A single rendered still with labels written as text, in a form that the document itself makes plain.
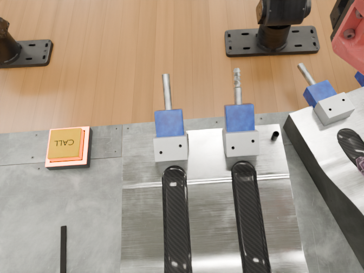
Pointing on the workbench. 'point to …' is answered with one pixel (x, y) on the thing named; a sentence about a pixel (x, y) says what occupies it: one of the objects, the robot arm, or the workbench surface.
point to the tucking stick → (63, 249)
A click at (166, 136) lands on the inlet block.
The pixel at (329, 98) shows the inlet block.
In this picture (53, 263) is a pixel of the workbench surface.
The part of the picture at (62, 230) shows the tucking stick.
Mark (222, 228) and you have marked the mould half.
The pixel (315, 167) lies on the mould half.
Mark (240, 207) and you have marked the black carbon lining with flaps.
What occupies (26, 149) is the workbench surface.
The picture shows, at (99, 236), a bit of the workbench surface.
